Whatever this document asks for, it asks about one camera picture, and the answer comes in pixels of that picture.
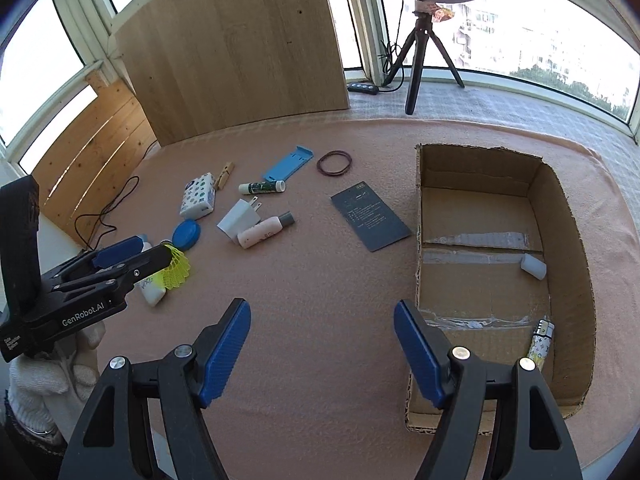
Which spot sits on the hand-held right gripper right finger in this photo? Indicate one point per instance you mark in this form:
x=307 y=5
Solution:
x=417 y=355

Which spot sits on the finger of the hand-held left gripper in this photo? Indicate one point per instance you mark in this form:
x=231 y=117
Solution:
x=120 y=250
x=145 y=262

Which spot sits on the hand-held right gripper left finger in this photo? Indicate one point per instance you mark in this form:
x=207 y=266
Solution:
x=227 y=355

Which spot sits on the white bottle with blue cap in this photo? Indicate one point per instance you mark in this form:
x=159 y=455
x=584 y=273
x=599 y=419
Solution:
x=150 y=292

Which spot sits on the yellow shuttlecock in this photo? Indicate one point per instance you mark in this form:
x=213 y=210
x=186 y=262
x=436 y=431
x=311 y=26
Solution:
x=177 y=272

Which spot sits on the blue round lid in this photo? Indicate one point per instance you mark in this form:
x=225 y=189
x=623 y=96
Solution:
x=186 y=234

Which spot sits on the patterned tissue pack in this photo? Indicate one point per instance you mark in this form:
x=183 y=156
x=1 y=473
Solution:
x=197 y=195

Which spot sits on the white charger plug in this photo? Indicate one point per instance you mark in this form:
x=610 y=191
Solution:
x=237 y=220

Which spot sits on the wooden clothespin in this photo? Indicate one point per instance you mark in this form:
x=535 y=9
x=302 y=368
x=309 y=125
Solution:
x=225 y=175

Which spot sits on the pink white tube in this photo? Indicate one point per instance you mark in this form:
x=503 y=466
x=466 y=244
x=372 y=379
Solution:
x=260 y=232

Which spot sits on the white and green lip balm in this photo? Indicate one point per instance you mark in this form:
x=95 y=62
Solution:
x=260 y=187

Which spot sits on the dark grey card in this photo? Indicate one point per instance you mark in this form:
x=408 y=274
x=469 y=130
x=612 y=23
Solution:
x=370 y=215

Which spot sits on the cardboard box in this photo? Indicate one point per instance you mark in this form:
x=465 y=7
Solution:
x=475 y=210

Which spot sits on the blue plastic phone stand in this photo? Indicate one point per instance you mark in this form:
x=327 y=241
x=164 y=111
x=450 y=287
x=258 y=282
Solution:
x=285 y=165

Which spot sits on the brown rubber band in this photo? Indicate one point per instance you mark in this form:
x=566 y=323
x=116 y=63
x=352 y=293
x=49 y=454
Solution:
x=320 y=166

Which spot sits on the person's left forearm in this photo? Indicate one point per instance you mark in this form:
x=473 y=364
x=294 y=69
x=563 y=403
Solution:
x=30 y=440

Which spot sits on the person's left hand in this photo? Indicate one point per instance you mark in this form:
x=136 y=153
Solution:
x=35 y=385

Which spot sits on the slatted wooden panel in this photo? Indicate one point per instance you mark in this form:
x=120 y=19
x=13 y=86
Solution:
x=95 y=160

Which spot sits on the patterned lighter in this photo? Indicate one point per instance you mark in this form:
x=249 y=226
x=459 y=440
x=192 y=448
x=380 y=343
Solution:
x=542 y=342

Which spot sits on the small white cap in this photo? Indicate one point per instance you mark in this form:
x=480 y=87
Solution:
x=533 y=266

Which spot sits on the large wooden board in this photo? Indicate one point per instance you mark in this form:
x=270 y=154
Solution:
x=230 y=50

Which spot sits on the checked cloth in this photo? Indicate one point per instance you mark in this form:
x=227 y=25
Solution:
x=525 y=110

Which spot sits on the black tripod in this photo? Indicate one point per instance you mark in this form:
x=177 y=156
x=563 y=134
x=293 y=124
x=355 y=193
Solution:
x=414 y=85

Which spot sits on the white window frame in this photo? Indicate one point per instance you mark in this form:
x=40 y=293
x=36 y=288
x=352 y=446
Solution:
x=80 y=20

